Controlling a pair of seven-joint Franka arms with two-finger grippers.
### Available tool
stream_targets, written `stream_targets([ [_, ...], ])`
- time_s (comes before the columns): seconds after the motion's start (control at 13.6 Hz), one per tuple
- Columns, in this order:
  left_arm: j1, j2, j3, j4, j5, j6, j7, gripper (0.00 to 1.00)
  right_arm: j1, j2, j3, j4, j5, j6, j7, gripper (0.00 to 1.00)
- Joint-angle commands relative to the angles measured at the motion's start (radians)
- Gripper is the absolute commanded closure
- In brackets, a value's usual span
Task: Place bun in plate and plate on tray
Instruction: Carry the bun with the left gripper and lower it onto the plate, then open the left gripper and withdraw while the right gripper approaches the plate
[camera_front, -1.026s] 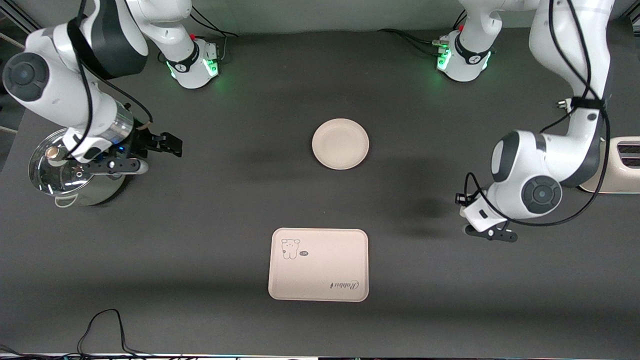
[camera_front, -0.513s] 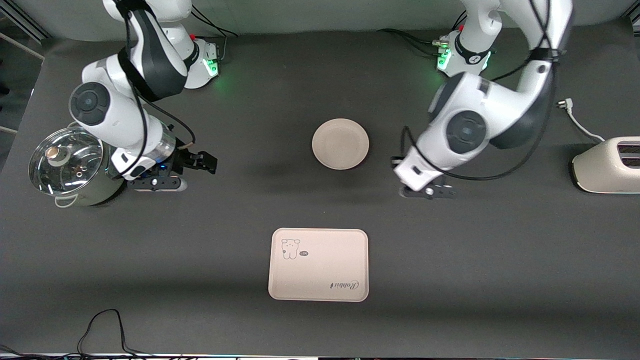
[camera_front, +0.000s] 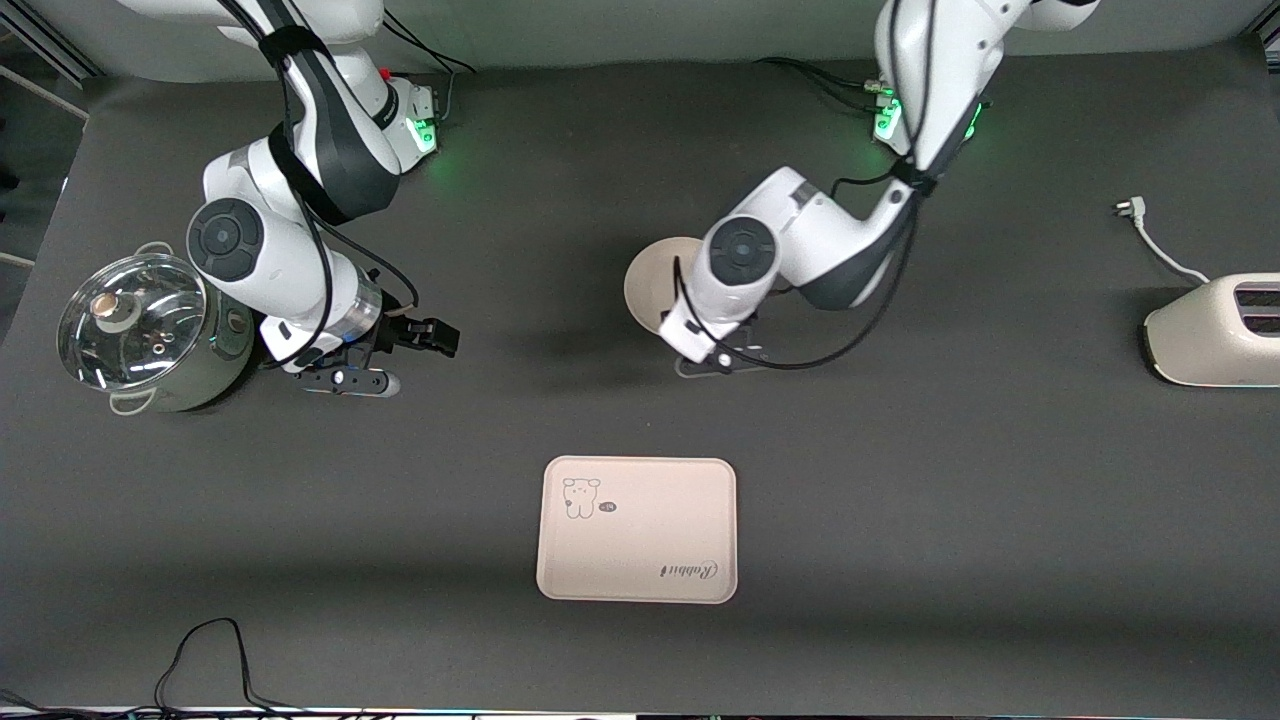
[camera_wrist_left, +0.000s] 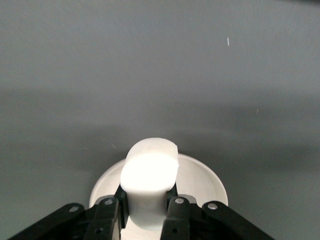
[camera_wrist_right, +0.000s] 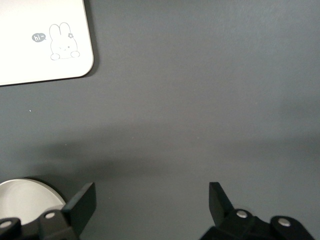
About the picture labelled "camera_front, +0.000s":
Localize round beige plate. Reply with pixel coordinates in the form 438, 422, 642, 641
623, 236, 709, 333

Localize beige tray with dog print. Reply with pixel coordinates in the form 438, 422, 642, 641
536, 456, 739, 605

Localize steel pot with lid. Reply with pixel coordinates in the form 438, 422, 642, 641
57, 242, 258, 416

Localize glass pot lid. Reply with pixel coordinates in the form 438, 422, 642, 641
57, 253, 209, 391

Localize cream toaster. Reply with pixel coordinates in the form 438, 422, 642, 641
1143, 273, 1280, 388

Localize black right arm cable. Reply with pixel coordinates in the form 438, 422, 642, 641
215, 0, 421, 373

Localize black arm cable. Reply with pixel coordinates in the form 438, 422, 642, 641
672, 0, 943, 372
215, 0, 421, 373

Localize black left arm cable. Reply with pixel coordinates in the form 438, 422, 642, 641
672, 0, 943, 372

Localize black left arm base cables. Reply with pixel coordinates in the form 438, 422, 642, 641
755, 55, 893, 113

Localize black arm base cables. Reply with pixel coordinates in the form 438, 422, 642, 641
380, 15, 478, 121
755, 55, 893, 113

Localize black right arm base cables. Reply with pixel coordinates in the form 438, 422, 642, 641
380, 15, 478, 121

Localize thin black floor cable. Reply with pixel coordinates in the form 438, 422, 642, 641
153, 617, 311, 714

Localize white toaster cable with plug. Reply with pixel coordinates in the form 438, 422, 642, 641
1113, 197, 1213, 287

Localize grey metal frame rail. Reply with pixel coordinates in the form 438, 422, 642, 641
0, 5, 104, 86

